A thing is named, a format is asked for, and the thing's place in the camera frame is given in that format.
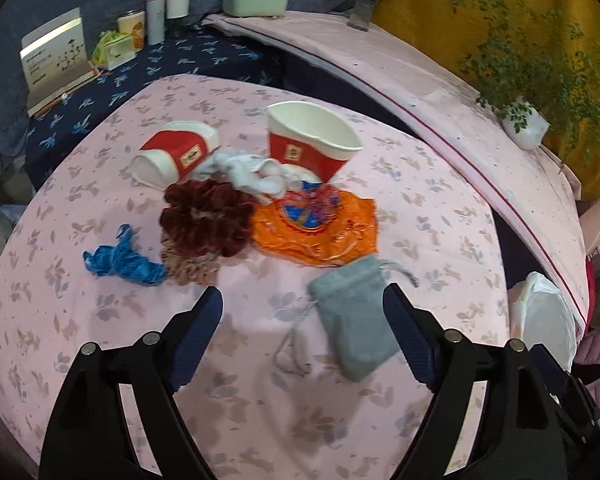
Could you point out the red cloth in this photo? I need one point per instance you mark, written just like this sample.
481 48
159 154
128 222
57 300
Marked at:
591 290

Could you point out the yellow tin can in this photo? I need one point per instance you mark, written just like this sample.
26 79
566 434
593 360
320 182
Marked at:
131 30

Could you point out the pink padded mat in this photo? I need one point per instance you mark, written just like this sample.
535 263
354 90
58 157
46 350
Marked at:
380 60

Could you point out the orange snack wrapper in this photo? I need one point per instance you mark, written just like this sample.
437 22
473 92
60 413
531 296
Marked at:
330 235

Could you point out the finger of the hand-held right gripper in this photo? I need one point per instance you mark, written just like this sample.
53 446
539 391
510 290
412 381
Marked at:
547 366

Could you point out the pink floral tablecloth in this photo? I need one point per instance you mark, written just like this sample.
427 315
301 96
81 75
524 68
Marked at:
105 340

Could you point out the crushed red white paper cup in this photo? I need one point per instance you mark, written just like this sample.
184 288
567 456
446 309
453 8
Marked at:
305 152

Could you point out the open white booklet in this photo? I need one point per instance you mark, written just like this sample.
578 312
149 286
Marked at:
55 65

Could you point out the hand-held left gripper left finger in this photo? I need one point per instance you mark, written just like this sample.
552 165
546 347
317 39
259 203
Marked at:
197 340

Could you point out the tall white canister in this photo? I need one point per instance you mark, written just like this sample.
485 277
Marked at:
155 20

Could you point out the white tissue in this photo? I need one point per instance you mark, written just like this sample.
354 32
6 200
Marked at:
250 172

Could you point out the potted plant in white pot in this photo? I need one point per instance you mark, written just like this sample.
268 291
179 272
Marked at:
527 122

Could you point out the dark blue floral cloth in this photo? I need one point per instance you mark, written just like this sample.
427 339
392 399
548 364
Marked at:
145 67

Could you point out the bin with white liner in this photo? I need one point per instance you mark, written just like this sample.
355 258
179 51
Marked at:
545 310

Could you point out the beige scrunchie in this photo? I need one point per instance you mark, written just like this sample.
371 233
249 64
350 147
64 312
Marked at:
192 270

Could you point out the green packet box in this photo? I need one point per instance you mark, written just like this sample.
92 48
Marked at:
111 50

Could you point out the short white canister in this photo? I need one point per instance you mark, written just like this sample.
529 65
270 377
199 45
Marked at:
178 2

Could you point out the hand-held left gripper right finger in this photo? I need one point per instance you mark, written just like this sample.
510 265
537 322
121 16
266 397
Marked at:
412 340

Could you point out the maroon velvet scrunchie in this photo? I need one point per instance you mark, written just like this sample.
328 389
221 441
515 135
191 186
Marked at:
205 220

